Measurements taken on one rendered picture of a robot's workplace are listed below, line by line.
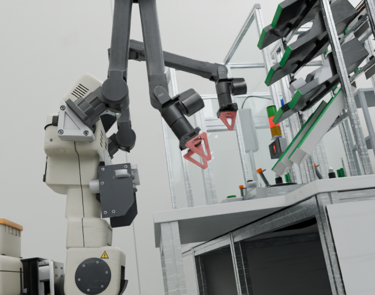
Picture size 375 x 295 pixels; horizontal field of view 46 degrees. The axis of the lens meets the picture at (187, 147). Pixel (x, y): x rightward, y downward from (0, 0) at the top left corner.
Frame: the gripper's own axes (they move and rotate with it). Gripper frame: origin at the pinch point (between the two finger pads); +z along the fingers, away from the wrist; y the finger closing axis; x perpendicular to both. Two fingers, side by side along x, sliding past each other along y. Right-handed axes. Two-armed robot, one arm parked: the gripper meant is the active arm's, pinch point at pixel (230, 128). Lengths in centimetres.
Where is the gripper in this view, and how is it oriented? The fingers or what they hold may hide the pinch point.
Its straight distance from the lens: 180.1
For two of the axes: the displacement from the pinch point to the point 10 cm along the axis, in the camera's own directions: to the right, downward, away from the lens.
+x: -9.7, 1.1, -2.2
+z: 1.7, 9.5, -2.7
